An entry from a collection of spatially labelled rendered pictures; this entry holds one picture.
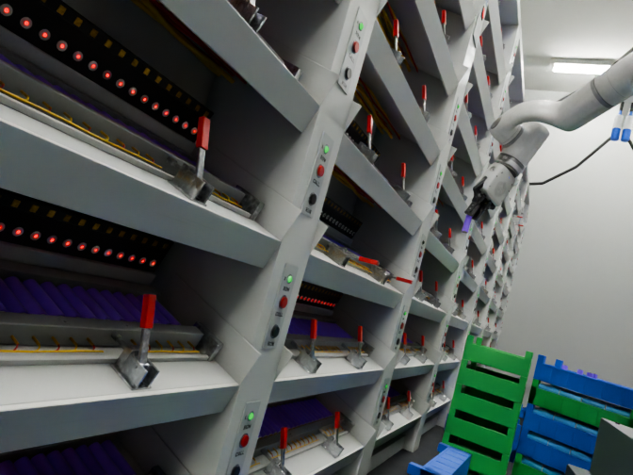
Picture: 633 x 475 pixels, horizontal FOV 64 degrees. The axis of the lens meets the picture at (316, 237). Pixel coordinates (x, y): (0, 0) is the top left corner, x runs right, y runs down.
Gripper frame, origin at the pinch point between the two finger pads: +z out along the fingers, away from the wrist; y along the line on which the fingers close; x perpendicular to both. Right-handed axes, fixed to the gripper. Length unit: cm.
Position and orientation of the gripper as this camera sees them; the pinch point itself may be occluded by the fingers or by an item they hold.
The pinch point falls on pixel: (474, 211)
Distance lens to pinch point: 158.5
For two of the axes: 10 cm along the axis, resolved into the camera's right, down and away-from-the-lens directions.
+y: 6.5, 4.7, 6.0
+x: -4.7, -3.7, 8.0
